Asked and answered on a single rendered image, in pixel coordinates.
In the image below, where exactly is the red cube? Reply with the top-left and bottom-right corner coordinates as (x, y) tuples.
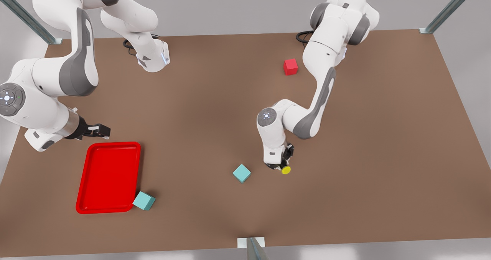
(283, 59), (299, 76)

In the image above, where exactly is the black cable loop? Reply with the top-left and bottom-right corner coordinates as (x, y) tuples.
(123, 34), (161, 56)
(296, 30), (315, 44)

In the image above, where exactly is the teal cube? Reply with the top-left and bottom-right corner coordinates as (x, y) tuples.
(133, 191), (156, 211)
(232, 164), (251, 184)

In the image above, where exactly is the silver frame post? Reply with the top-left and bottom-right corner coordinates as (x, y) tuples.
(419, 0), (481, 34)
(237, 237), (270, 260)
(0, 0), (63, 45)

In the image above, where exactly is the red rectangular tray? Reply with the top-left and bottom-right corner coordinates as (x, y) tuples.
(76, 142), (142, 214)

